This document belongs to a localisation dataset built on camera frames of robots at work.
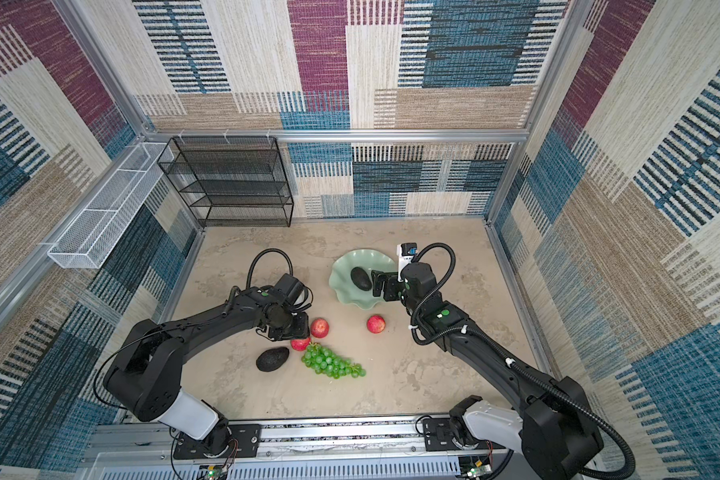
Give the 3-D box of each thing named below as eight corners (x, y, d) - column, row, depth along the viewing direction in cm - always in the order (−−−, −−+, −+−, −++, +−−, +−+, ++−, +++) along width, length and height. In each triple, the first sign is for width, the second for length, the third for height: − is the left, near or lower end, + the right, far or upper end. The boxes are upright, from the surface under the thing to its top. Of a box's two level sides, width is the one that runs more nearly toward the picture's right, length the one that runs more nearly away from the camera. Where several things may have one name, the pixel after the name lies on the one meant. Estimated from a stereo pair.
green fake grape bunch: (303, 368, 87) (299, 361, 82) (312, 349, 90) (309, 341, 86) (360, 389, 83) (359, 382, 79) (366, 369, 87) (366, 361, 82)
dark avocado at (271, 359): (258, 371, 84) (254, 367, 82) (262, 351, 88) (259, 346, 85) (285, 371, 84) (282, 367, 82) (288, 351, 88) (286, 346, 85)
